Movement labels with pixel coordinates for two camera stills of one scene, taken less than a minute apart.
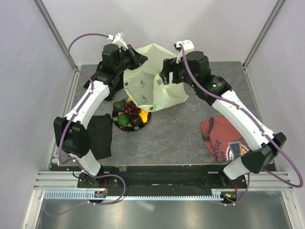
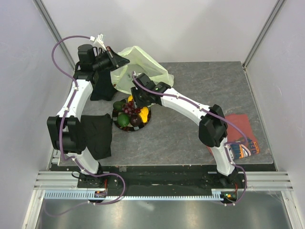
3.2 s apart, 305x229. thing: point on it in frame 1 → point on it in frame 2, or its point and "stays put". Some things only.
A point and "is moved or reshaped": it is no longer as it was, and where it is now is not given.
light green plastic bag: [143, 84] is moved or reshaped
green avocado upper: [117, 105] stays put
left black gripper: [137, 59] → [116, 60]
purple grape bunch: [131, 109] stays put
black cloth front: [100, 127] stays put
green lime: [123, 119] stays put
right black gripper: [169, 65] → [134, 92]
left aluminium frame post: [75, 76] stays put
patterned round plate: [116, 113] stays put
